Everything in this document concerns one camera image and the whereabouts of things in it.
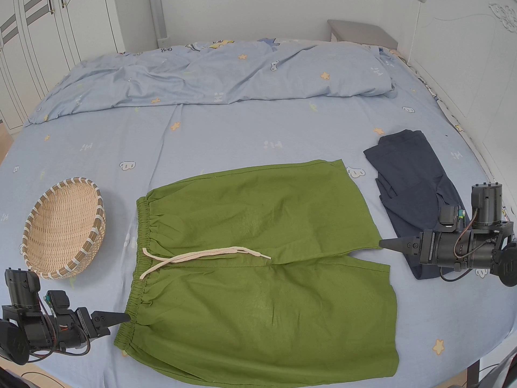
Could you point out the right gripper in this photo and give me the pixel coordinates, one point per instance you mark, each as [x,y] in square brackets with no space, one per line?
[444,249]

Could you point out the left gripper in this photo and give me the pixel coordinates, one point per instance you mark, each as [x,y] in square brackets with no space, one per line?
[72,329]

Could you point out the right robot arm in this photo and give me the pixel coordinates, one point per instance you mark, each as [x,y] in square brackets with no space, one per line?
[486,208]

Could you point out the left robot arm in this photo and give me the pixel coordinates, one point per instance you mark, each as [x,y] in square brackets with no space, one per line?
[20,329]

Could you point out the dark blue garment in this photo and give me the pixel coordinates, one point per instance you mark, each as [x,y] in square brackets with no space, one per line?
[408,176]

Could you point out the round woven basket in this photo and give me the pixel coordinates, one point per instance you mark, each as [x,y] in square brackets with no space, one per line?
[60,224]

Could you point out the bed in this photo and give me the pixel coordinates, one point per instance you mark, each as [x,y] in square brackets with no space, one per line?
[258,140]

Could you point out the green shorts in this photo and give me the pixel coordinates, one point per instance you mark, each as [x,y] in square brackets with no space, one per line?
[262,297]

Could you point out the grey bedside table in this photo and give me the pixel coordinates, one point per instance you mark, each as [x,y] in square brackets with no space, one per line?
[359,32]

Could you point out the pale blue quilt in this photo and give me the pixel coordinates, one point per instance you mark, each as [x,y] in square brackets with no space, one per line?
[242,79]

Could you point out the white wardrobe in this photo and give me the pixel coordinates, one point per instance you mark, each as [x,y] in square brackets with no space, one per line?
[48,38]

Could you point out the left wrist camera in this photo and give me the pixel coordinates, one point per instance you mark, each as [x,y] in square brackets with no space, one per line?
[58,301]

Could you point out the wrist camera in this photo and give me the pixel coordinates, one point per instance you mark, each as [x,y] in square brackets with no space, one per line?
[58,301]
[449,216]

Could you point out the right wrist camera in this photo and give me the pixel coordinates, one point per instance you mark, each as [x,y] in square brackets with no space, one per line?
[449,216]

